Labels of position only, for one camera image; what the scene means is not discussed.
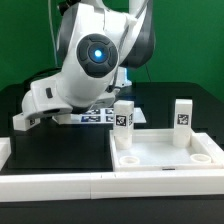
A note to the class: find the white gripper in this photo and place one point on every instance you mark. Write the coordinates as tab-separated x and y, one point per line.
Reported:
43	100

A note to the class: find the white square tabletop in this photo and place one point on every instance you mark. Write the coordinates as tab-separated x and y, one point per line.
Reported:
153	150

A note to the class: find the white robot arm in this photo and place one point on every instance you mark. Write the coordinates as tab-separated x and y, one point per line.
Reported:
94	42

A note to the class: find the white sheet with fiducial markers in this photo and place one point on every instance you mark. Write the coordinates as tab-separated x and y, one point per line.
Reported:
103	116

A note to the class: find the white left fence bar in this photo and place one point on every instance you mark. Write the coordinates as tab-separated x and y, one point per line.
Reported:
5	151

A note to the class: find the white fence bar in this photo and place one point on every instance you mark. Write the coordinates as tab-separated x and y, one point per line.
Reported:
5	151
46	187

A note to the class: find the white front fence bar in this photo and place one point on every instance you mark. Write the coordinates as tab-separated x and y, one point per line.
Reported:
46	187

